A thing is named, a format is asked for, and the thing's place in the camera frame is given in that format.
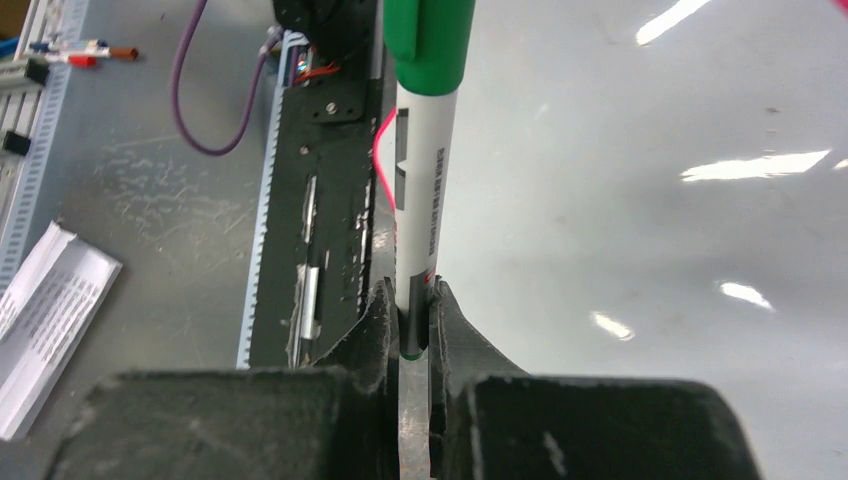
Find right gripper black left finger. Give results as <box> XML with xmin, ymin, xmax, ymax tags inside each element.
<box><xmin>46</xmin><ymin>279</ymin><xmax>400</xmax><ymax>479</ymax></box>

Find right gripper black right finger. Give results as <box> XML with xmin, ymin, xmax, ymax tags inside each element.
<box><xmin>429</xmin><ymin>280</ymin><xmax>761</xmax><ymax>479</ymax></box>

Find pink framed whiteboard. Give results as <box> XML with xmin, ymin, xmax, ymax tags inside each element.
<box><xmin>439</xmin><ymin>1</ymin><xmax>847</xmax><ymax>479</ymax></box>

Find green capped whiteboard marker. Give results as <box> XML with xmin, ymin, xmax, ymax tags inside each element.
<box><xmin>384</xmin><ymin>0</ymin><xmax>475</xmax><ymax>360</ymax></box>

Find white folded paper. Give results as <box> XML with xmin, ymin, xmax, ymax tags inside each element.
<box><xmin>1</xmin><ymin>222</ymin><xmax>122</xmax><ymax>441</ymax></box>

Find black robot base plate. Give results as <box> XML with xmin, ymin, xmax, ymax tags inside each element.
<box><xmin>249</xmin><ymin>1</ymin><xmax>385</xmax><ymax>368</ymax></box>

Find white slotted cable duct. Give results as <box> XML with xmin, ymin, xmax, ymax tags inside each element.
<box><xmin>235</xmin><ymin>31</ymin><xmax>308</xmax><ymax>370</ymax></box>

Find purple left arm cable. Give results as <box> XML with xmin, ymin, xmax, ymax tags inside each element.
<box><xmin>170</xmin><ymin>0</ymin><xmax>285</xmax><ymax>158</ymax></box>

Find aluminium front frame rail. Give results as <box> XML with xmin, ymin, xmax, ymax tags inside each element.
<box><xmin>1</xmin><ymin>1</ymin><xmax>89</xmax><ymax>290</ymax></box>

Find markers on side rail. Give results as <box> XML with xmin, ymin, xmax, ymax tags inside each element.
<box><xmin>24</xmin><ymin>40</ymin><xmax>140</xmax><ymax>68</ymax></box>

